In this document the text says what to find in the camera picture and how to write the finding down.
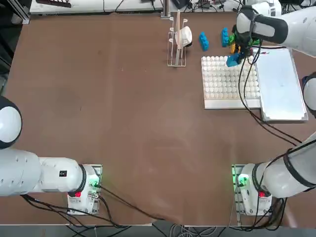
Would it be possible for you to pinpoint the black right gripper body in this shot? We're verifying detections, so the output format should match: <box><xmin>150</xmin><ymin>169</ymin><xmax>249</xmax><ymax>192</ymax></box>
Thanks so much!
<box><xmin>234</xmin><ymin>32</ymin><xmax>254</xmax><ymax>49</ymax></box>

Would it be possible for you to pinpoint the blue three-stud block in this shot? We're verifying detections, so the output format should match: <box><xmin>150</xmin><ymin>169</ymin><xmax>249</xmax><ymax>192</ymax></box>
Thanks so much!
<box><xmin>226</xmin><ymin>53</ymin><xmax>241</xmax><ymax>68</ymax></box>
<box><xmin>220</xmin><ymin>27</ymin><xmax>230</xmax><ymax>48</ymax></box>
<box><xmin>198</xmin><ymin>31</ymin><xmax>210</xmax><ymax>52</ymax></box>

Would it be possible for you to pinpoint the white pen with red cap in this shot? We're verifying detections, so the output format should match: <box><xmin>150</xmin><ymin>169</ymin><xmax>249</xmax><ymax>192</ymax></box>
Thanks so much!
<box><xmin>249</xmin><ymin>48</ymin><xmax>271</xmax><ymax>56</ymax></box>

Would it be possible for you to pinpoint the white studded baseplate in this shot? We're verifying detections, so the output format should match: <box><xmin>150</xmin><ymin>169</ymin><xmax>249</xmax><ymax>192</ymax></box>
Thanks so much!
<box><xmin>200</xmin><ymin>55</ymin><xmax>262</xmax><ymax>110</ymax></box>

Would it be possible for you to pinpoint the white cup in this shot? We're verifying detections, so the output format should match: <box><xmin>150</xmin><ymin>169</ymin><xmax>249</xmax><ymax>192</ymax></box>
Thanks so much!
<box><xmin>178</xmin><ymin>26</ymin><xmax>194</xmax><ymax>48</ymax></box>

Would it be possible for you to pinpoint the wooden rod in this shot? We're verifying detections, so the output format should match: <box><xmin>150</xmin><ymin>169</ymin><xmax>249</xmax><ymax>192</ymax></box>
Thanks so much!
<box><xmin>175</xmin><ymin>9</ymin><xmax>183</xmax><ymax>68</ymax></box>

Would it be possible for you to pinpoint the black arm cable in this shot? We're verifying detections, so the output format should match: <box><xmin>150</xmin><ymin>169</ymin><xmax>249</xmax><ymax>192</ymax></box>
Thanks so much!
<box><xmin>237</xmin><ymin>14</ymin><xmax>306</xmax><ymax>149</ymax></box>

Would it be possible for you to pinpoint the white whiteboard with grey frame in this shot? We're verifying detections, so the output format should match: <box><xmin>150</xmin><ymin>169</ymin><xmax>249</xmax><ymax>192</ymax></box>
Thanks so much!
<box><xmin>254</xmin><ymin>47</ymin><xmax>309</xmax><ymax>123</ymax></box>

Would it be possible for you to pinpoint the white wire cup rack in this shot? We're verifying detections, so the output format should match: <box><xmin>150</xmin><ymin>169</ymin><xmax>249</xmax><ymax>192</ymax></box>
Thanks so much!
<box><xmin>166</xmin><ymin>17</ymin><xmax>189</xmax><ymax>68</ymax></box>

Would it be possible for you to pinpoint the aluminium camera post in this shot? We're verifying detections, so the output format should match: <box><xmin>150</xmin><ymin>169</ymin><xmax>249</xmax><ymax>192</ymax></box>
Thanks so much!
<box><xmin>160</xmin><ymin>0</ymin><xmax>171</xmax><ymax>18</ymax></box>

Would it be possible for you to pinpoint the black base cable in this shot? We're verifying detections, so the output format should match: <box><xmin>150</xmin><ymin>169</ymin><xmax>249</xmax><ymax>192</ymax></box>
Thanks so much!
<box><xmin>95</xmin><ymin>184</ymin><xmax>165</xmax><ymax>221</ymax></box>

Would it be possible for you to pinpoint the aluminium frame profile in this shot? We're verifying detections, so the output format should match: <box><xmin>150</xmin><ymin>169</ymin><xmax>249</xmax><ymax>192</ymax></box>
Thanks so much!
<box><xmin>6</xmin><ymin>0</ymin><xmax>32</xmax><ymax>25</ymax></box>

